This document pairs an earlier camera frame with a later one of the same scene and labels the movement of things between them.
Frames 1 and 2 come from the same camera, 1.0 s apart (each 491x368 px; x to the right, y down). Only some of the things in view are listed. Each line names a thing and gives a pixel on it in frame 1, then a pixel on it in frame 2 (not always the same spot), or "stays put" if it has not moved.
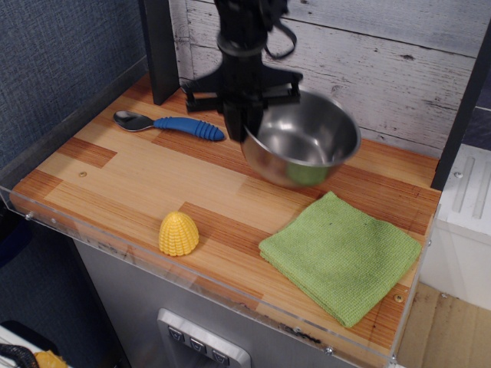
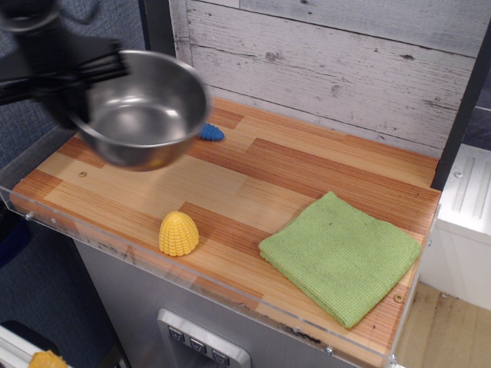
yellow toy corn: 178,234 stays put
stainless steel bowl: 298,142 → 147,119
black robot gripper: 242,83 → 60,71
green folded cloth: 344,259 stays put
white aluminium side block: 464,207 stays put
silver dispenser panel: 187,344 stays put
